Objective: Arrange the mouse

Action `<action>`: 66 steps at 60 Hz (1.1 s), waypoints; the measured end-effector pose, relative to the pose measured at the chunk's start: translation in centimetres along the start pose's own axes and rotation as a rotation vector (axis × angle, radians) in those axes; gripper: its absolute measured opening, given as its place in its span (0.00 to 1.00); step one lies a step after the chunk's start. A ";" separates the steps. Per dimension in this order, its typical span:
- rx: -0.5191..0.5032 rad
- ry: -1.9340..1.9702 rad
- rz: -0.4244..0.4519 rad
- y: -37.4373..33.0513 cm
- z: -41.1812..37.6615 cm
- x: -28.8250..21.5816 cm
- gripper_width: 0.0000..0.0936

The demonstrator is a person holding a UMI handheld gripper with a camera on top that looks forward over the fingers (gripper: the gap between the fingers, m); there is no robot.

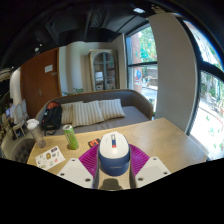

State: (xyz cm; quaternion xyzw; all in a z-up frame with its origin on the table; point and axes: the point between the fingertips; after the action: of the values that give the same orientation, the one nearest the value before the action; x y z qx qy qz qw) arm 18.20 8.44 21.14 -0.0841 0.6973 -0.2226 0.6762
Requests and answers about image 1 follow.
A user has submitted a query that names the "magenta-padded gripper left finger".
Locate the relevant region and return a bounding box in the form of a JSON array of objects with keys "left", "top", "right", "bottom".
[{"left": 57, "top": 143, "right": 101, "bottom": 190}]

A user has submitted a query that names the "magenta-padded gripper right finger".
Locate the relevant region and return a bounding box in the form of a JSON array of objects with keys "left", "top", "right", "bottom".
[{"left": 128, "top": 143, "right": 172, "bottom": 189}]

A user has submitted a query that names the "white and blue computer mouse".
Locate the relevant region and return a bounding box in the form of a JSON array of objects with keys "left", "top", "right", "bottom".
[{"left": 97, "top": 131, "right": 131, "bottom": 177}]

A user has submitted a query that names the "white sticker sheet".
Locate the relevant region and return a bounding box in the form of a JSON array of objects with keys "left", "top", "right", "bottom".
[{"left": 34, "top": 145, "right": 66, "bottom": 170}]

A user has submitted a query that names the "black and red flat box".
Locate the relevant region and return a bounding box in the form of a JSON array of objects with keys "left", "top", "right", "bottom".
[{"left": 87, "top": 137, "right": 102, "bottom": 149}]

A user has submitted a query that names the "green drink can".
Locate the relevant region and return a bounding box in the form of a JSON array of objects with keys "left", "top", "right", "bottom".
[{"left": 62, "top": 124, "right": 80, "bottom": 151}]

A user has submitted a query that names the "clear plastic shaker bottle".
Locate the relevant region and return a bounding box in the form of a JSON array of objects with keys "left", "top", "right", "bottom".
[{"left": 26, "top": 118, "right": 47, "bottom": 149}]

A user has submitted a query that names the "black backpack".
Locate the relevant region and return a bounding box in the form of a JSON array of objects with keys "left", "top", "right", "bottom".
[{"left": 40, "top": 101, "right": 63, "bottom": 136}]

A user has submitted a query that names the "grey tufted chair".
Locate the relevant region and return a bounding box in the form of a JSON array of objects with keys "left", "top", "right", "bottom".
[{"left": 1, "top": 137, "right": 37, "bottom": 164}]

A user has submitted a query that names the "striped cushion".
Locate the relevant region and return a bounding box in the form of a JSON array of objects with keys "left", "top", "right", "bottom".
[
  {"left": 98, "top": 98, "right": 127, "bottom": 121},
  {"left": 60, "top": 100, "right": 84, "bottom": 125},
  {"left": 71, "top": 100, "right": 105, "bottom": 128}
]

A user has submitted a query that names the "grey curved sofa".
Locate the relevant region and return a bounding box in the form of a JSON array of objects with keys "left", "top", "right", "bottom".
[{"left": 34, "top": 88, "right": 154, "bottom": 136}]

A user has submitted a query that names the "white chair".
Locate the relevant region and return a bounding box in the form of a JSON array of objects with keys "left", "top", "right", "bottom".
[{"left": 13, "top": 99, "right": 29, "bottom": 134}]

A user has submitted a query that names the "person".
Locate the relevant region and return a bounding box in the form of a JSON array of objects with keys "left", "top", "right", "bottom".
[{"left": 4, "top": 98, "right": 17, "bottom": 118}]

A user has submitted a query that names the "brown wooden door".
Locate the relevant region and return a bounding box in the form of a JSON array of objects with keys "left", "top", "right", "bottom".
[{"left": 19, "top": 47, "right": 63, "bottom": 119}]

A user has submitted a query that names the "arched wooden shelf cabinet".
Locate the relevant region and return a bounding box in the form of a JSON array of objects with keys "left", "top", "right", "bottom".
[{"left": 88, "top": 49, "right": 120, "bottom": 93}]

